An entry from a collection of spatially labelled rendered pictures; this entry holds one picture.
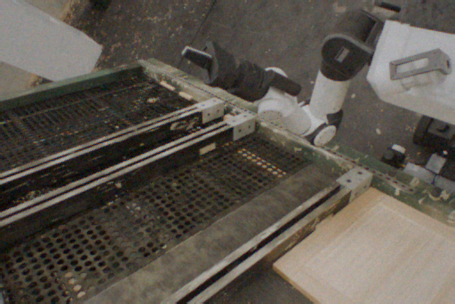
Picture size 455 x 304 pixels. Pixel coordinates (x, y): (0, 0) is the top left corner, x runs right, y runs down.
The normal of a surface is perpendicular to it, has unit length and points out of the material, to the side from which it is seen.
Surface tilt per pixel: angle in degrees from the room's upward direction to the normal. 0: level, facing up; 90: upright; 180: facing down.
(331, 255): 53
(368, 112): 0
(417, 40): 23
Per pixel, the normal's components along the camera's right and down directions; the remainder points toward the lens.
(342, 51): -0.49, 0.65
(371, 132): -0.59, -0.22
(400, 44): -0.72, 0.14
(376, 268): 0.00, -0.84
